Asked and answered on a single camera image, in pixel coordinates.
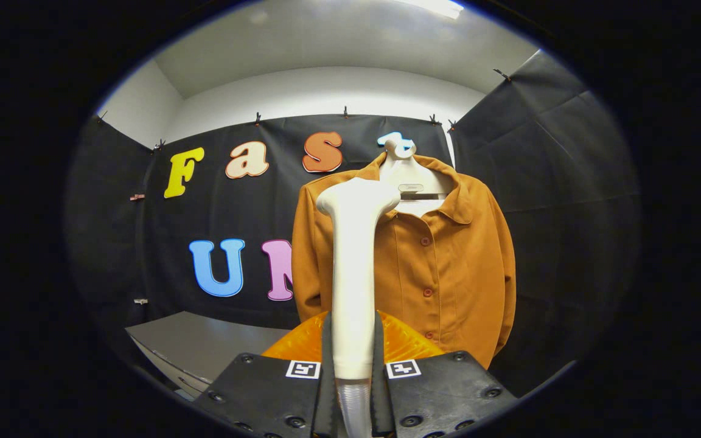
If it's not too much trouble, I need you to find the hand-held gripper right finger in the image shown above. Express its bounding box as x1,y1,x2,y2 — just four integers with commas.
370,310,518,438

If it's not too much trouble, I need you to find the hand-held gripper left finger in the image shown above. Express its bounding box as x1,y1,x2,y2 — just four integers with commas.
194,310,339,438

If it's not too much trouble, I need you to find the translucent steamer hose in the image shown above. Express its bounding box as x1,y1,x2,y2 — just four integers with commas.
335,378,372,438

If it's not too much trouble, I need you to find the white garment steamer head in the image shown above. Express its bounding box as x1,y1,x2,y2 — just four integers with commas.
316,178,401,381

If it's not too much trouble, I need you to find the orange button shirt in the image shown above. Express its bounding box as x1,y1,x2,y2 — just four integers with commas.
291,152,517,370

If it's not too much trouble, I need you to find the white clothes hanger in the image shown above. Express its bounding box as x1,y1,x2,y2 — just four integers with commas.
380,139,448,217

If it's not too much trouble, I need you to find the grey cabinet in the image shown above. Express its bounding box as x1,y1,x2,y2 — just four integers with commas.
125,311,290,402

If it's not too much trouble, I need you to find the row of black clips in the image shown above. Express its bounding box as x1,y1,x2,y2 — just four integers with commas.
96,68,512,153

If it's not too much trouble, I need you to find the long ceiling light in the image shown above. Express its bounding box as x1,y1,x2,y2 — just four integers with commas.
399,0,466,19

